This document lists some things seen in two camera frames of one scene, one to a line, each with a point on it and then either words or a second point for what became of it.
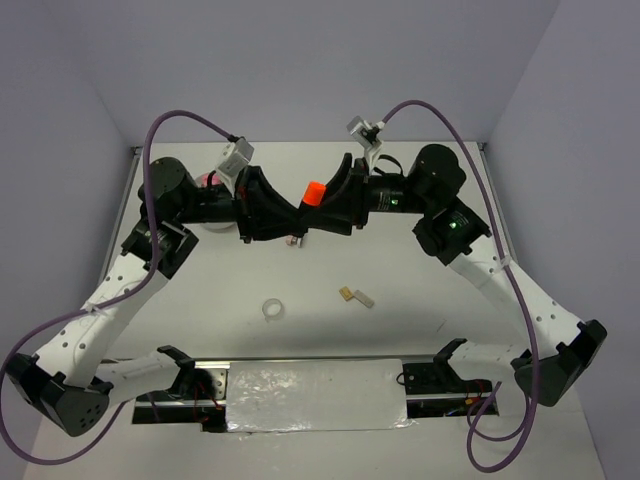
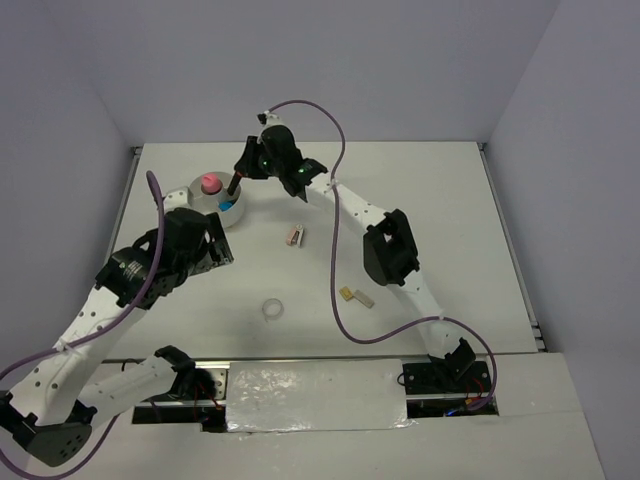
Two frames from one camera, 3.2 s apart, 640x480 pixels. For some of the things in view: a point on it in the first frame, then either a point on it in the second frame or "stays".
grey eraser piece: x=363 y=299 stays
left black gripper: x=262 y=212 → x=215 y=253
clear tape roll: x=272 y=309 stays
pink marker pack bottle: x=216 y=180 stays
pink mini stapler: x=293 y=241 stays
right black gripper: x=347 y=199 → x=246 y=164
